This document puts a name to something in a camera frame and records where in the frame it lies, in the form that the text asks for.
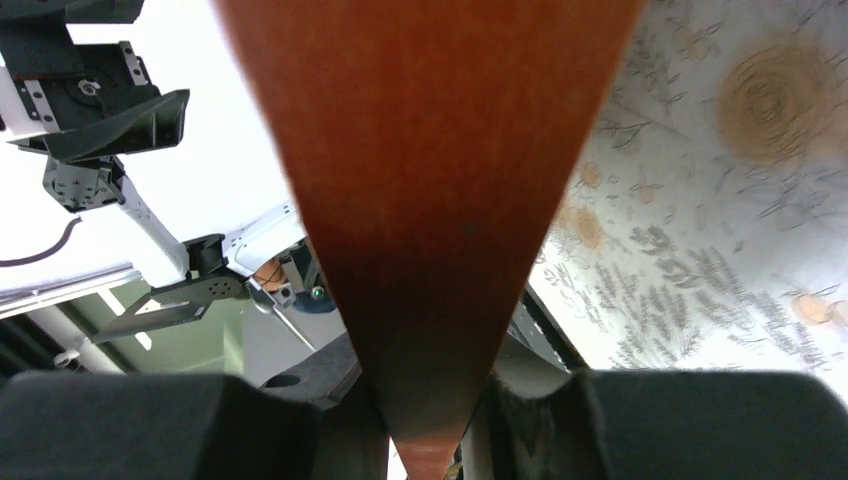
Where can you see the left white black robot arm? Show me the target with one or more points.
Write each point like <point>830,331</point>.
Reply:
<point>267,261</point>

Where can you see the orange wooden photo frame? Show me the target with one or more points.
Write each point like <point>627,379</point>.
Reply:
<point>428,144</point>

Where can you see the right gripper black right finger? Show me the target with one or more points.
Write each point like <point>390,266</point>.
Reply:
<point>538,421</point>

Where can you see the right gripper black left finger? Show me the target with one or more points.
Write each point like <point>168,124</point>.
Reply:
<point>316,420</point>

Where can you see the floral table cloth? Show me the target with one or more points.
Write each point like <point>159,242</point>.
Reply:
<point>705,225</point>

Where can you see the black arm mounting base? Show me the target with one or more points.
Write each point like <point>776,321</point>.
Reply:
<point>533,325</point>

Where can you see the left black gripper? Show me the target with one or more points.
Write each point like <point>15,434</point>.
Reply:
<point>76,102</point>

